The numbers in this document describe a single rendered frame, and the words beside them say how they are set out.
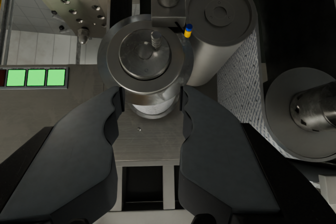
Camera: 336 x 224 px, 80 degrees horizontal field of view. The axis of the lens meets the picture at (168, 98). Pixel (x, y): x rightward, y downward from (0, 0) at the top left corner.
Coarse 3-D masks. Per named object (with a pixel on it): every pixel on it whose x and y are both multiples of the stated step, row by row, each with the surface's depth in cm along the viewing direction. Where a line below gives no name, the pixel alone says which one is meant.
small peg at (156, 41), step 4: (152, 32) 26; (156, 32) 26; (152, 36) 26; (156, 36) 26; (160, 36) 26; (152, 40) 27; (156, 40) 27; (160, 40) 27; (152, 44) 28; (156, 44) 28; (160, 44) 29
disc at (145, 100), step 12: (120, 24) 32; (108, 36) 31; (180, 36) 32; (192, 60) 31; (108, 72) 30; (180, 72) 31; (108, 84) 30; (180, 84) 30; (132, 96) 30; (144, 96) 30; (156, 96) 30; (168, 96) 30
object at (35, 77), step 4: (28, 72) 62; (32, 72) 62; (36, 72) 62; (40, 72) 62; (44, 72) 62; (28, 76) 62; (32, 76) 62; (36, 76) 62; (40, 76) 62; (28, 80) 62; (32, 80) 62; (36, 80) 62; (40, 80) 62; (28, 84) 62; (32, 84) 62; (36, 84) 62; (40, 84) 62
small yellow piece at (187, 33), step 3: (177, 24) 29; (189, 24) 26; (180, 27) 29; (186, 27) 26; (189, 27) 26; (180, 30) 29; (186, 30) 26; (189, 30) 26; (183, 33) 28; (186, 33) 27; (189, 33) 27; (186, 36) 28
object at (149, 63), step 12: (132, 36) 29; (144, 36) 29; (120, 48) 29; (132, 48) 29; (144, 48) 29; (156, 48) 29; (168, 48) 29; (120, 60) 29; (132, 60) 29; (144, 60) 29; (156, 60) 29; (168, 60) 29; (132, 72) 28; (144, 72) 28; (156, 72) 28
